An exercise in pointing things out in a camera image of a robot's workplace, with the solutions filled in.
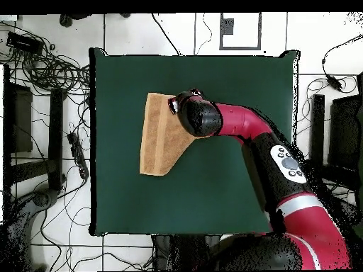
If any black power strip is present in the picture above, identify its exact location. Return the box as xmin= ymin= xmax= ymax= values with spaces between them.
xmin=67 ymin=132 xmax=91 ymax=181

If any black power adapter with cable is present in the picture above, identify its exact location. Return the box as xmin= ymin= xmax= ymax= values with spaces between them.
xmin=320 ymin=34 xmax=363 ymax=93

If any dark stand foot with knob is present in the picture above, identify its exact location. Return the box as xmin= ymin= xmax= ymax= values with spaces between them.
xmin=6 ymin=188 xmax=60 ymax=271

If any grey square floor frame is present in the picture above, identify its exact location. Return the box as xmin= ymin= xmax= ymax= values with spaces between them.
xmin=218 ymin=12 xmax=262 ymax=51

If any black cable tangle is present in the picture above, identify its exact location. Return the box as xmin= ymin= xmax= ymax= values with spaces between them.
xmin=0 ymin=22 xmax=91 ymax=97

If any dark grey square plate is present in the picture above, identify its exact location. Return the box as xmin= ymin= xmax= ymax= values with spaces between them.
xmin=220 ymin=18 xmax=235 ymax=35

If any tan terry towel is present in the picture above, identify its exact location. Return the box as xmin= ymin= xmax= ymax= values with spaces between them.
xmin=138 ymin=92 xmax=211 ymax=177

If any dark flat panel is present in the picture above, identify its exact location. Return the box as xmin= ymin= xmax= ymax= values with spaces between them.
xmin=328 ymin=94 xmax=363 ymax=171
xmin=10 ymin=83 xmax=34 ymax=154

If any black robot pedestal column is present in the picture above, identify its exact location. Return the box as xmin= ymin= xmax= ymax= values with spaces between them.
xmin=151 ymin=234 xmax=221 ymax=271

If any black electronics box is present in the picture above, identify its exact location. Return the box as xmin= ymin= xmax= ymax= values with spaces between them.
xmin=6 ymin=31 xmax=45 ymax=55

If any dark green table cloth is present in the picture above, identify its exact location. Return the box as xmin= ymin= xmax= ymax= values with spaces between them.
xmin=88 ymin=47 xmax=301 ymax=237

